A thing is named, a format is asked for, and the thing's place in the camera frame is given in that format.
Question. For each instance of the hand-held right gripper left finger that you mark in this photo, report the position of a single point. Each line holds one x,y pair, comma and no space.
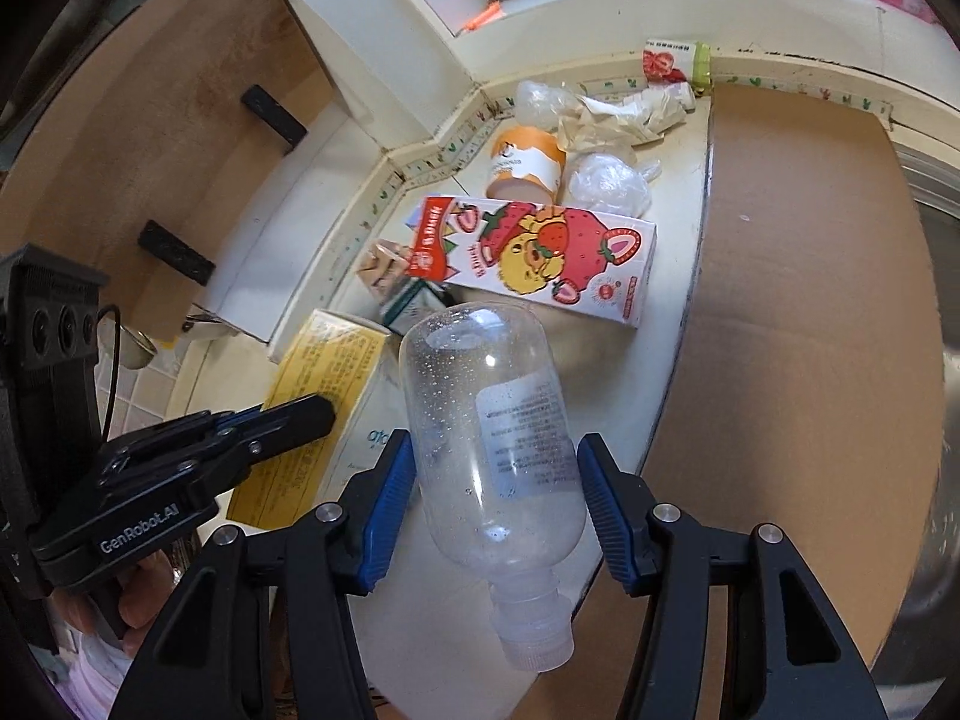
384,510

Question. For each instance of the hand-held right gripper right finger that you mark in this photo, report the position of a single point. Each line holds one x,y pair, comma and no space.
606,517

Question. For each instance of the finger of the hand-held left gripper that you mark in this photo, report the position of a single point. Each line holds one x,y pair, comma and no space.
165,435
296,420

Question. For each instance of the yellow cardboard box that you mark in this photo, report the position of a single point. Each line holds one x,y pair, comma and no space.
315,367

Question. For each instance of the clear plastic bottle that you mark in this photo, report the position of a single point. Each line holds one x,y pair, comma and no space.
487,405

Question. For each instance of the person's left hand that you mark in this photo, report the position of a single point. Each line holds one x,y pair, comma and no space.
146,600

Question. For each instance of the cookie print packet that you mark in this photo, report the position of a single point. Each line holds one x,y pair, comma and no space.
382,262

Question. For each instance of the wooden cutting board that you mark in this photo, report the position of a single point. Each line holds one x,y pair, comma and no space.
150,127

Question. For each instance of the strawberry print carton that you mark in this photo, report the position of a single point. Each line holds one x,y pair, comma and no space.
570,255

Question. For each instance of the brown cardboard sheet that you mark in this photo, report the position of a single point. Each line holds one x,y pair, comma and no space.
787,315

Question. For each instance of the black cutting board stand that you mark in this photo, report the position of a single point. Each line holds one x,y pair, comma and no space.
274,116

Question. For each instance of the crumpled clear plastic wrap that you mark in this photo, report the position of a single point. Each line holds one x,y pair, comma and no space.
607,184
540,101

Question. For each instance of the orange and white paper cup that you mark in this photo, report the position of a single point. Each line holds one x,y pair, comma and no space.
525,154

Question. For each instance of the crumpled white tissue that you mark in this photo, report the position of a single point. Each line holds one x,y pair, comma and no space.
600,124

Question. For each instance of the orange plastic clip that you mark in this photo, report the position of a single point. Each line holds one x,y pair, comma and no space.
480,17

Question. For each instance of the small red and green carton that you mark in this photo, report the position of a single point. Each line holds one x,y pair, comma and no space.
664,64

